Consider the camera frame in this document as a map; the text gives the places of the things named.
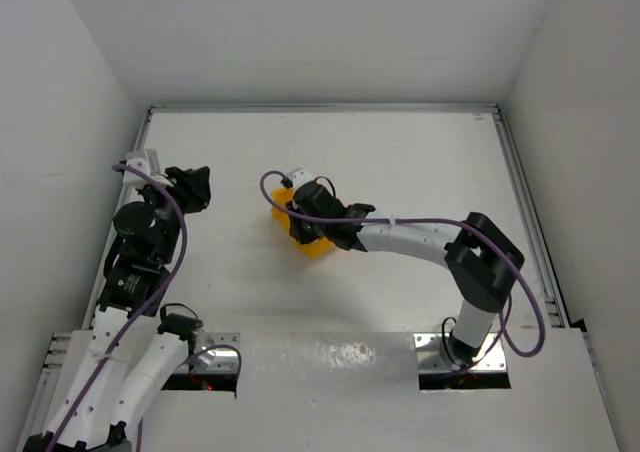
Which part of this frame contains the yellow plastic bin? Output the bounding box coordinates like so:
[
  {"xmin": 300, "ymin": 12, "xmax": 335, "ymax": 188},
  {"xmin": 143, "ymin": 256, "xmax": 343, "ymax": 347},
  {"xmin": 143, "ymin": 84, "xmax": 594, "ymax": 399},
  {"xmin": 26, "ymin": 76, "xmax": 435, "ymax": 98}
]
[{"xmin": 271, "ymin": 187, "xmax": 335, "ymax": 260}]

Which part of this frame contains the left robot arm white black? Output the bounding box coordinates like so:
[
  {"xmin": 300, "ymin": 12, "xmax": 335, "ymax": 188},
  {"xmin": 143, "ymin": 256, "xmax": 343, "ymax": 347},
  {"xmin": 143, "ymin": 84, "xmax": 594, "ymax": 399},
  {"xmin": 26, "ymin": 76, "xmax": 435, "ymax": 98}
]
[{"xmin": 24, "ymin": 159, "xmax": 211, "ymax": 451}]

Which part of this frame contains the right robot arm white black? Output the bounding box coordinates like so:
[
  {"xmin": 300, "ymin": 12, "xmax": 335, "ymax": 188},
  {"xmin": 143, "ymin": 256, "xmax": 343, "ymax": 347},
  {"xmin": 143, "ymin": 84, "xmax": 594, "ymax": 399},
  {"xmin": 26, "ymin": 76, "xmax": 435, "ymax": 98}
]
[{"xmin": 282, "ymin": 170, "xmax": 524, "ymax": 369}]

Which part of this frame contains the white front cover board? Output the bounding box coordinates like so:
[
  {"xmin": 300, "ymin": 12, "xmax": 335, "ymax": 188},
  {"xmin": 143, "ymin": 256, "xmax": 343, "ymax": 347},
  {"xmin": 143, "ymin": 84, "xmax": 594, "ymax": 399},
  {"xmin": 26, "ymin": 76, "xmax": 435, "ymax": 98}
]
[{"xmin": 140, "ymin": 329, "xmax": 617, "ymax": 451}]

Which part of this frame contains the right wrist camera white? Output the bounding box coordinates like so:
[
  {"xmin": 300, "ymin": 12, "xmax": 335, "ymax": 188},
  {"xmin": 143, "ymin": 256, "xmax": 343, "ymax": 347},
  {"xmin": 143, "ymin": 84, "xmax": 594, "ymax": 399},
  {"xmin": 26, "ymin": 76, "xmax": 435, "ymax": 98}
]
[{"xmin": 285, "ymin": 168, "xmax": 315, "ymax": 190}]

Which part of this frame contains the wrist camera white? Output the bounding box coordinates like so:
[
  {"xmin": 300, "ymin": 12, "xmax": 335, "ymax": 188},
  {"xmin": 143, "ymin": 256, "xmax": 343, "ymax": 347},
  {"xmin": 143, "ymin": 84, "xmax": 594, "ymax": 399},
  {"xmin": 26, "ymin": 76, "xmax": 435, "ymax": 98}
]
[
  {"xmin": 123, "ymin": 149, "xmax": 161, "ymax": 188},
  {"xmin": 285, "ymin": 168, "xmax": 315, "ymax": 190}
]

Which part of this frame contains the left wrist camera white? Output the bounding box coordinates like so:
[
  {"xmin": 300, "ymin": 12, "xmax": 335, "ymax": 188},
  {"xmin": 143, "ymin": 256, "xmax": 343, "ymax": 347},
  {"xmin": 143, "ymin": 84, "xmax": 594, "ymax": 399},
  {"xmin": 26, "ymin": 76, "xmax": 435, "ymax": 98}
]
[{"xmin": 123, "ymin": 149, "xmax": 161, "ymax": 188}]

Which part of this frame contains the aluminium frame rail back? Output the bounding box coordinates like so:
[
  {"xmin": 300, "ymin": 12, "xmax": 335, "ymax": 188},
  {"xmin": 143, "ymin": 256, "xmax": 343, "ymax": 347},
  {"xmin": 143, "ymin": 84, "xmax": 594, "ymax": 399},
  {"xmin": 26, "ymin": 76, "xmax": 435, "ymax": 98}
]
[{"xmin": 149, "ymin": 102, "xmax": 500, "ymax": 114}]

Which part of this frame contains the aluminium frame rail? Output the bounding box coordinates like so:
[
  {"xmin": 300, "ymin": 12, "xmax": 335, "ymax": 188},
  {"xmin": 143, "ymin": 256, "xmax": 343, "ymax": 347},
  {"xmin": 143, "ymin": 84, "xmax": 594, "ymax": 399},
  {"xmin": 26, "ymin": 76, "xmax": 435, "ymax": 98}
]
[
  {"xmin": 149, "ymin": 102, "xmax": 500, "ymax": 114},
  {"xmin": 82, "ymin": 107, "xmax": 154, "ymax": 329},
  {"xmin": 493, "ymin": 109, "xmax": 570, "ymax": 328}
]

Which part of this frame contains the aluminium frame rail left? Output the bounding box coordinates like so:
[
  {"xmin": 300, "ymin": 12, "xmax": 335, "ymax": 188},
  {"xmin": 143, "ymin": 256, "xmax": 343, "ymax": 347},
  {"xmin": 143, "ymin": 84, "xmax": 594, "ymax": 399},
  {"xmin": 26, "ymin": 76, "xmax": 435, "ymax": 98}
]
[{"xmin": 82, "ymin": 107, "xmax": 154, "ymax": 329}]

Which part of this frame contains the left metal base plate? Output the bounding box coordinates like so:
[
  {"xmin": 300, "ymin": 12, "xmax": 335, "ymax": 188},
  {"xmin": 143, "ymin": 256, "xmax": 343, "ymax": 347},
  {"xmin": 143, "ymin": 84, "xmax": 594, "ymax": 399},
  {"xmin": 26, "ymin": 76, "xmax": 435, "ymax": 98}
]
[{"xmin": 178, "ymin": 332, "xmax": 242, "ymax": 375}]

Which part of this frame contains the metal base plate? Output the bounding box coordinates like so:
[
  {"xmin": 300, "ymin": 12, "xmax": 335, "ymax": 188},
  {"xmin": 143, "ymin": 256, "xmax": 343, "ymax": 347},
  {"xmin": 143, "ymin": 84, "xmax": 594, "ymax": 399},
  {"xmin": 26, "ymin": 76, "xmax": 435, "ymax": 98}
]
[
  {"xmin": 178, "ymin": 332, "xmax": 242, "ymax": 375},
  {"xmin": 413, "ymin": 332, "xmax": 508, "ymax": 376}
]

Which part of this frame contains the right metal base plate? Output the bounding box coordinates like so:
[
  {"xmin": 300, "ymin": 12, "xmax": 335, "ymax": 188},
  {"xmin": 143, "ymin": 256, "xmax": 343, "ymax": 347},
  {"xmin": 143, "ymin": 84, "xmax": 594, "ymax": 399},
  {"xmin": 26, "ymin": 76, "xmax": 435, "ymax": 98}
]
[{"xmin": 413, "ymin": 332, "xmax": 508, "ymax": 376}]

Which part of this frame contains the aluminium frame rail right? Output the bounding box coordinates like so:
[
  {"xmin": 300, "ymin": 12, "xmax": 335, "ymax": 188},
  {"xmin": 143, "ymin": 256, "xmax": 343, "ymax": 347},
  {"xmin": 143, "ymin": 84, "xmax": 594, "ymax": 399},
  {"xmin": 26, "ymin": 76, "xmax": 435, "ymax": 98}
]
[{"xmin": 493, "ymin": 109, "xmax": 570, "ymax": 328}]

